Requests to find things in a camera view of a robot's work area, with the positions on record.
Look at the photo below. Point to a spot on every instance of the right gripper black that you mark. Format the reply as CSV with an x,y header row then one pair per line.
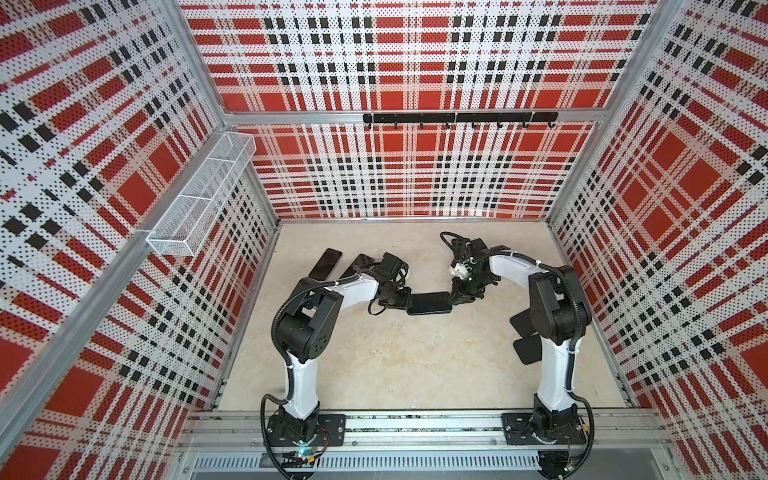
x,y
460,295

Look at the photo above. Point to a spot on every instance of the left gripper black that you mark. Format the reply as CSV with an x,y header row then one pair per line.
x,y
403,303

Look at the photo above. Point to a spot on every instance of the black smartphone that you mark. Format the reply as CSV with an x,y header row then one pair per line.
x,y
325,264
360,265
433,303

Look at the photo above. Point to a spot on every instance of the black phone case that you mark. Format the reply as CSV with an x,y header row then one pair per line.
x,y
523,324
528,349

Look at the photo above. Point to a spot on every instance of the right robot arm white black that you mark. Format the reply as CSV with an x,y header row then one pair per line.
x,y
557,317

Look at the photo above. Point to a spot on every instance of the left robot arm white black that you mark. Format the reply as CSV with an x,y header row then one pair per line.
x,y
303,326

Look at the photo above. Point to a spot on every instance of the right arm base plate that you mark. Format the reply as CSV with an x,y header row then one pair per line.
x,y
536,428

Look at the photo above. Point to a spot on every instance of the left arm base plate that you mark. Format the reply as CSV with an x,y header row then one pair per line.
x,y
283,430

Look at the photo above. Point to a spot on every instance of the black hook rail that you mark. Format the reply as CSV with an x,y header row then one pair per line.
x,y
524,117

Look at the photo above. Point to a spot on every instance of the white wire mesh shelf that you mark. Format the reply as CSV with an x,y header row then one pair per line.
x,y
217,168

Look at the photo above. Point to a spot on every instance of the aluminium front rail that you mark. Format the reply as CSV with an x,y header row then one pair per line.
x,y
440,444

